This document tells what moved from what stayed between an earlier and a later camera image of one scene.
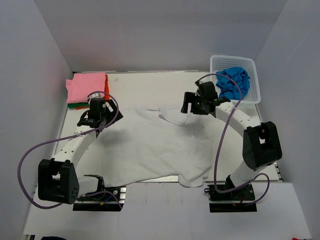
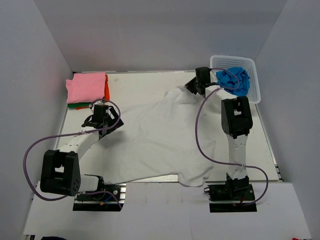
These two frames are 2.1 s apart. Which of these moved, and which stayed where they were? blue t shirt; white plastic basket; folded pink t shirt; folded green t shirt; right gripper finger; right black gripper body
Moved: right black gripper body; right gripper finger
Stayed: folded green t shirt; blue t shirt; folded pink t shirt; white plastic basket
